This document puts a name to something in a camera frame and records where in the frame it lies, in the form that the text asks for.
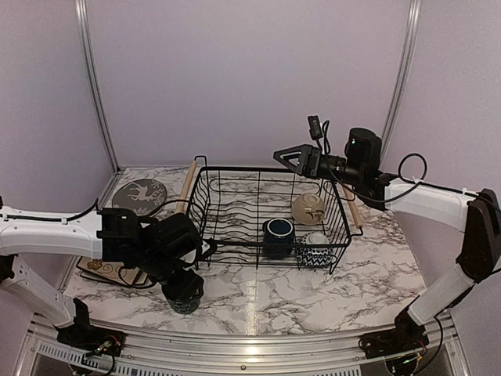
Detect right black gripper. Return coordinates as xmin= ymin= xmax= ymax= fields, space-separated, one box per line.
xmin=274 ymin=143 xmax=364 ymax=186

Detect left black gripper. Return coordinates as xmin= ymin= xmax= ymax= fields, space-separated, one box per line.
xmin=139 ymin=251 xmax=204 ymax=305

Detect beige ceramic bowl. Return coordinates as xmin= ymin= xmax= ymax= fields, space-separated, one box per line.
xmin=291 ymin=193 xmax=325 ymax=226

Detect floral square plate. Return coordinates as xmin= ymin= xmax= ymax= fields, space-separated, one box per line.
xmin=76 ymin=257 xmax=139 ymax=280

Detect dark blue mug front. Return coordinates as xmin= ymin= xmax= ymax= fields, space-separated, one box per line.
xmin=262 ymin=218 xmax=295 ymax=259

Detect dark blue mug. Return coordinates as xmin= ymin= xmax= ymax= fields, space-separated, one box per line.
xmin=168 ymin=293 xmax=202 ymax=315
xmin=262 ymin=218 xmax=295 ymax=259

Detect blue white patterned bowl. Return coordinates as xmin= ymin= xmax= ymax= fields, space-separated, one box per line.
xmin=297 ymin=232 xmax=333 ymax=268

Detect grey reindeer round plate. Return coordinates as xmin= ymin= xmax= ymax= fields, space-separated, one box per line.
xmin=111 ymin=179 xmax=168 ymax=216

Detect white square plate black rim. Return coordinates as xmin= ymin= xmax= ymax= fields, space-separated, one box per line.
xmin=78 ymin=270 xmax=151 ymax=289

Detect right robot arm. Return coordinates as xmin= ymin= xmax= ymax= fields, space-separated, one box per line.
xmin=273 ymin=128 xmax=500 ymax=351

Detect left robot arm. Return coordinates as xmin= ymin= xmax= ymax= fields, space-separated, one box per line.
xmin=1 ymin=205 xmax=211 ymax=349

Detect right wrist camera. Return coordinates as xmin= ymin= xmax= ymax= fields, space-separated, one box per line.
xmin=307 ymin=115 xmax=323 ymax=141

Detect black wire dish rack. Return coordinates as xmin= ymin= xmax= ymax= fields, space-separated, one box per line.
xmin=186 ymin=164 xmax=356 ymax=273

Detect front aluminium rail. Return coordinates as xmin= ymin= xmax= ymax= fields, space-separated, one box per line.
xmin=16 ymin=315 xmax=473 ymax=375

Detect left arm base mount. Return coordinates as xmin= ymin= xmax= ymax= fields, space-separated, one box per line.
xmin=56 ymin=324 xmax=125 ymax=375

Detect right aluminium frame post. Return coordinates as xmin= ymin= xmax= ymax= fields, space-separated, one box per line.
xmin=381 ymin=0 xmax=423 ymax=138

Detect aluminium frame post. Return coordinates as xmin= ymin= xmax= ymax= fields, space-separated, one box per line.
xmin=381 ymin=0 xmax=423 ymax=138
xmin=74 ymin=0 xmax=120 ymax=173

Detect left aluminium frame post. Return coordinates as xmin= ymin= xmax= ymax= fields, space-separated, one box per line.
xmin=74 ymin=0 xmax=120 ymax=173

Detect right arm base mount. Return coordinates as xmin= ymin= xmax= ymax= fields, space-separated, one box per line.
xmin=358 ymin=329 xmax=429 ymax=375

